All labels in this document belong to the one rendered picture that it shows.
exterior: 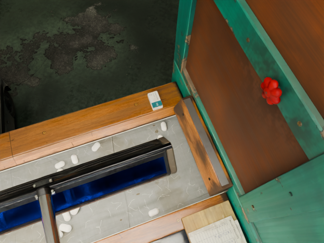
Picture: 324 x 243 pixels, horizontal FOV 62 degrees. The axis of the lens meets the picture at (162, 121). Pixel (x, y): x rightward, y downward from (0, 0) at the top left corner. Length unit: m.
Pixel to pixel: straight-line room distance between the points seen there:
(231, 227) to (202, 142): 0.25
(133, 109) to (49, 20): 1.56
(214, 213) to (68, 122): 0.54
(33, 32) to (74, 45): 0.35
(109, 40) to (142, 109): 1.26
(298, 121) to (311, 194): 0.12
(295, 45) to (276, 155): 0.21
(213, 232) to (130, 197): 0.26
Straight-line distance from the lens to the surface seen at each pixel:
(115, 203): 0.86
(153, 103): 0.91
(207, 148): 0.78
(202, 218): 0.82
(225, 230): 0.83
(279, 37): 0.44
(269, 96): 0.43
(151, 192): 0.86
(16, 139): 0.99
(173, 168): 0.54
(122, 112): 0.92
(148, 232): 0.82
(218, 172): 0.76
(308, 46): 0.40
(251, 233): 0.81
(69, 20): 2.32
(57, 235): 0.50
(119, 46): 2.08
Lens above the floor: 1.59
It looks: 66 degrees down
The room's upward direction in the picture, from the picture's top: 3 degrees clockwise
